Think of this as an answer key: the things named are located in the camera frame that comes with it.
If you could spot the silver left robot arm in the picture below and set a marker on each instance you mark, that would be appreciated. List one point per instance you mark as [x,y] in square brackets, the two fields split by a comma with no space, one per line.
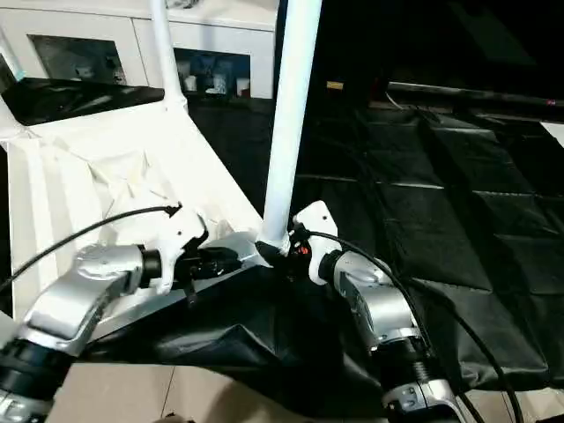
[79,286]

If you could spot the white glass door cabinet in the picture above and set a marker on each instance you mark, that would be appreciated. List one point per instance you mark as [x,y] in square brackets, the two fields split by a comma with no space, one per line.
[132,26]

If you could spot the small white cup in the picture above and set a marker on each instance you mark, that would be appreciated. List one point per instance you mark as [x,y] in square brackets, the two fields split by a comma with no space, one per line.
[190,83]
[242,86]

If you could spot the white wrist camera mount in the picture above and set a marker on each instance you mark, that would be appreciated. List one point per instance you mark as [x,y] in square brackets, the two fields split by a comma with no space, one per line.
[176,233]
[317,216]

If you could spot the small yellow label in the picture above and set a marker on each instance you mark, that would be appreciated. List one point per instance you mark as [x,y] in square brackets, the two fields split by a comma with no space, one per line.
[335,85]

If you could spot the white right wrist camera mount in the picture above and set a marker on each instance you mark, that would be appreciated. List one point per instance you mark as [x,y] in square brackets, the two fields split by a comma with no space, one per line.
[317,216]

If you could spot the black glossy mat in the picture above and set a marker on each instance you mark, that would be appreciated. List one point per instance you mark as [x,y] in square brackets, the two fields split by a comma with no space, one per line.
[440,220]

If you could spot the black flat monitor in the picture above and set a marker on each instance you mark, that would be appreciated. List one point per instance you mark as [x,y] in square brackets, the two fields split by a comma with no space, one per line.
[462,94]

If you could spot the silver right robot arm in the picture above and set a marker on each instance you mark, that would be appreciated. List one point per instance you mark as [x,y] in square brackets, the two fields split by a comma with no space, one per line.
[379,299]

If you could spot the white plastic table top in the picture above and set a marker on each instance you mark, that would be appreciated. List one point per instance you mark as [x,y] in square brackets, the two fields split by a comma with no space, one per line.
[88,176]

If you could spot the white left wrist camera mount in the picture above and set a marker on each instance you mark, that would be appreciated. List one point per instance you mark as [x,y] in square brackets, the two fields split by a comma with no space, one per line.
[176,233]

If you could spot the white plastic table leg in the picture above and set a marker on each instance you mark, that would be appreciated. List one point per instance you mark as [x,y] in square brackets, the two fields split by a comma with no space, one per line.
[165,53]
[288,110]
[9,116]

